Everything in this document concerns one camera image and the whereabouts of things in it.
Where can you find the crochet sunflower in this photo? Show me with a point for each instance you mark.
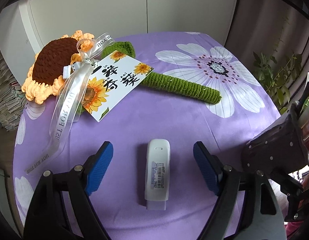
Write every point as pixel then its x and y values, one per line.
pixel 44 77

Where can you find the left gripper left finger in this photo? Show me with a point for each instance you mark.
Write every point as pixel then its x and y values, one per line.
pixel 47 216

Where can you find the translucent printed ribbon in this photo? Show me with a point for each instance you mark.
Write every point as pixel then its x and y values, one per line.
pixel 70 96

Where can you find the sunflower gift card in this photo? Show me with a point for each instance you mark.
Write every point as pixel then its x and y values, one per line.
pixel 113 78

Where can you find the white bookshelf cabinet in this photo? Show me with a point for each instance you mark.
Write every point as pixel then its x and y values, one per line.
pixel 27 26

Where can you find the grey curtain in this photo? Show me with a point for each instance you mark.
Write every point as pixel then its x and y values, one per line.
pixel 271 38

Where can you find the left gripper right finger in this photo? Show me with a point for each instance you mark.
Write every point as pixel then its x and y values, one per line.
pixel 260 217

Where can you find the grey felt pen holder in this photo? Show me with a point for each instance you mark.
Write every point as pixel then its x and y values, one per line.
pixel 277 150

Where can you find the stack of books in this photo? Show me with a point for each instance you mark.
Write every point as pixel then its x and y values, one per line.
pixel 12 99

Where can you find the purple floral tablecloth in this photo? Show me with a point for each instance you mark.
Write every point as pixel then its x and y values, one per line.
pixel 145 114

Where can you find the green potted plant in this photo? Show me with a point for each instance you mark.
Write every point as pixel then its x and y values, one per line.
pixel 279 68

